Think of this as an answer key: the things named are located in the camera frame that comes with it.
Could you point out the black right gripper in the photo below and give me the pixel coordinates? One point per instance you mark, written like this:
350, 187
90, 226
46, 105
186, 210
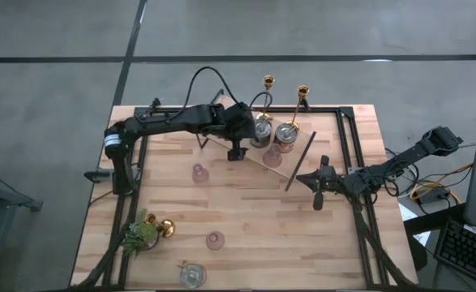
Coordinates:
335, 184

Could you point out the tall brass candlestick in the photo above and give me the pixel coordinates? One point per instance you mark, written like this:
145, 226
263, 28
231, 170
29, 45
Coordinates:
302, 91

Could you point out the wooden shelf with black frame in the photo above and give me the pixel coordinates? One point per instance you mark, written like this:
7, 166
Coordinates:
258, 153

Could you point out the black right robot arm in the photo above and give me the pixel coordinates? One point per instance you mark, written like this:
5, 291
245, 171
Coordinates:
408, 156

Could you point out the white paper sheet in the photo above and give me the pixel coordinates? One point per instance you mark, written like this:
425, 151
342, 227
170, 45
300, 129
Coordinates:
407, 213
423, 239

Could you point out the medium brass candlestick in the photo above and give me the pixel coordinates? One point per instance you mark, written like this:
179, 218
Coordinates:
268, 82

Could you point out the black power adapter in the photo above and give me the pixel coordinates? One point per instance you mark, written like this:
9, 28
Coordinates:
432, 197

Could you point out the black keyboard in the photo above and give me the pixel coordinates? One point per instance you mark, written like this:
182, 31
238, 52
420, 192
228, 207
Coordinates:
468, 251

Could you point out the short brass candlestick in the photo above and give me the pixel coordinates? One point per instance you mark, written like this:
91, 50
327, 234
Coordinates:
168, 228

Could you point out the grey metal stand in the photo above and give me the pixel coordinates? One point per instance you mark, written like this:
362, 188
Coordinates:
10, 199

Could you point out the pink ribbed glass candle holder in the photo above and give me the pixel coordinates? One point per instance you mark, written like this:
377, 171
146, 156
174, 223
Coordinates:
215, 241
200, 174
272, 159

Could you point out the tin candle with orange label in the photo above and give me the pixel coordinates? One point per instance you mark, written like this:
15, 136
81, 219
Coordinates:
286, 136

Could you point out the plain dark tin candle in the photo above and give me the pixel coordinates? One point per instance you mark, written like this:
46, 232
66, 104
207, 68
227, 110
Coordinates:
263, 130

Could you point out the tin candle with small tag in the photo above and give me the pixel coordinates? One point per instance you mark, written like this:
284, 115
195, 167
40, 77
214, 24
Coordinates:
192, 276

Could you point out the small green potted plant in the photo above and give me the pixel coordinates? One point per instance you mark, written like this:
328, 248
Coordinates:
142, 235

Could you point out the black aluminium table frame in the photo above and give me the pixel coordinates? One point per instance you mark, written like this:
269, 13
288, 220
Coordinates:
327, 110

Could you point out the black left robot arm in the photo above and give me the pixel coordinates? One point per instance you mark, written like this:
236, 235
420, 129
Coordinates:
168, 121

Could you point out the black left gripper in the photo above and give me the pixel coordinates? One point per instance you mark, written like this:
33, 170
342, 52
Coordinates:
239, 121

